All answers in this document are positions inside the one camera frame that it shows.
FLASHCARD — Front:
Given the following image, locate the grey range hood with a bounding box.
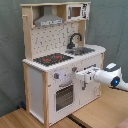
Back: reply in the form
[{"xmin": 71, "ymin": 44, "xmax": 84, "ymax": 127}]
[{"xmin": 35, "ymin": 5, "xmax": 64, "ymax": 27}]

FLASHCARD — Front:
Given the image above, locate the wooden toy kitchen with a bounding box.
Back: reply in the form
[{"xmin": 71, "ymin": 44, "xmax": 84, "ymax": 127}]
[{"xmin": 22, "ymin": 2, "xmax": 105, "ymax": 128}]

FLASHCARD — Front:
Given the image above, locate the black toy stovetop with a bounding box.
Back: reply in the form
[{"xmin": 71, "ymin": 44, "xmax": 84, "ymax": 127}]
[{"xmin": 34, "ymin": 53, "xmax": 70, "ymax": 66}]

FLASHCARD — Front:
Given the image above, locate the white cupboard door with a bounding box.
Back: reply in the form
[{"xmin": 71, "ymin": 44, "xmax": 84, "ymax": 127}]
[{"xmin": 80, "ymin": 55, "xmax": 102, "ymax": 105}]

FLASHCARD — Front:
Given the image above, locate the black toy faucet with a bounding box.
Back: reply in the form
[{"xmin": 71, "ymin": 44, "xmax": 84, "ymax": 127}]
[{"xmin": 67, "ymin": 33, "xmax": 82, "ymax": 49}]

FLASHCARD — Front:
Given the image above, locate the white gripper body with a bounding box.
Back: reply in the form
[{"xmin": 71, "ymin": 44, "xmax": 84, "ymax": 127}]
[{"xmin": 76, "ymin": 67, "xmax": 98, "ymax": 84}]

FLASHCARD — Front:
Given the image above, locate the grey toy sink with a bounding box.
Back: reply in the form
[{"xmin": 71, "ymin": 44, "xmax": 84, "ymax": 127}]
[{"xmin": 65, "ymin": 47, "xmax": 95, "ymax": 56}]

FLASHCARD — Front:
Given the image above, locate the white oven door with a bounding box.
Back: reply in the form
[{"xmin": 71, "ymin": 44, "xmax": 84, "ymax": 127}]
[{"xmin": 48, "ymin": 78, "xmax": 81, "ymax": 126}]

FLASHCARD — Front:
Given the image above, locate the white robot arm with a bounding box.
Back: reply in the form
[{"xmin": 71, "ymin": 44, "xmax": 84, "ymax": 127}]
[{"xmin": 76, "ymin": 63, "xmax": 128, "ymax": 92}]

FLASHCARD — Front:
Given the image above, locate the white toy microwave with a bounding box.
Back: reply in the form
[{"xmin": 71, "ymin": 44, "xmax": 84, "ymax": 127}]
[{"xmin": 67, "ymin": 4, "xmax": 88, "ymax": 21}]

